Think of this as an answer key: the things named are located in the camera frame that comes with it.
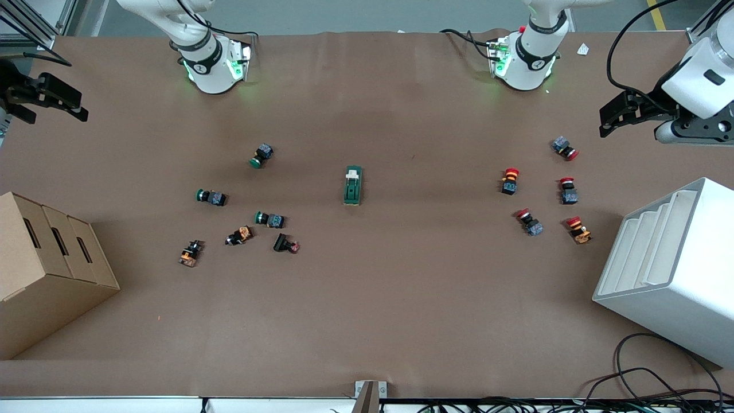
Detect black orange push button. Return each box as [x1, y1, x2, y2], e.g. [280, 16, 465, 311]
[225, 225, 254, 247]
[178, 240, 205, 268]

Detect brown paper table cover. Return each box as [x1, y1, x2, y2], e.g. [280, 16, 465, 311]
[0, 29, 734, 399]

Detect grey metal table bracket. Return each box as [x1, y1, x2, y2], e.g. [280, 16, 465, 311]
[354, 380, 388, 413]

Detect black looping floor cables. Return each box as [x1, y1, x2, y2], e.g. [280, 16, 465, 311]
[419, 332, 734, 413]

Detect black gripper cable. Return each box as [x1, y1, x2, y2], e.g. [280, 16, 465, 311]
[606, 0, 683, 107]
[0, 50, 73, 68]

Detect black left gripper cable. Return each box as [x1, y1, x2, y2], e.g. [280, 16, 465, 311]
[606, 0, 683, 107]

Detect brown cardboard box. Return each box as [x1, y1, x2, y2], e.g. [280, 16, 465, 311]
[0, 191, 121, 361]

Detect black left base cable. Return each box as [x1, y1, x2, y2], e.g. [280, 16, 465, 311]
[439, 28, 497, 61]

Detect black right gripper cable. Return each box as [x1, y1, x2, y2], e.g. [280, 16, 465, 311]
[0, 50, 73, 68]

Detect green load switch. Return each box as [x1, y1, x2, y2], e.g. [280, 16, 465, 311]
[343, 165, 364, 207]

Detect white plastic tiered bin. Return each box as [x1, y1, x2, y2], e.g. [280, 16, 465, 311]
[592, 177, 734, 369]

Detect aluminium frame profile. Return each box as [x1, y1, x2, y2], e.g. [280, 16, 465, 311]
[0, 0, 78, 51]
[687, 0, 724, 45]

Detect black right base cable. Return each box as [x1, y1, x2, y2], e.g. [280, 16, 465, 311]
[201, 22, 260, 41]

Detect white table edge rail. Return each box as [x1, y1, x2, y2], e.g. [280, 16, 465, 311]
[0, 396, 356, 413]

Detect black red-contact push button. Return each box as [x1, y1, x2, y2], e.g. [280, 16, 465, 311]
[272, 232, 300, 254]

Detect black base cable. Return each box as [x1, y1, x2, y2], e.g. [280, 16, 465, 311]
[439, 28, 497, 61]
[201, 22, 260, 41]

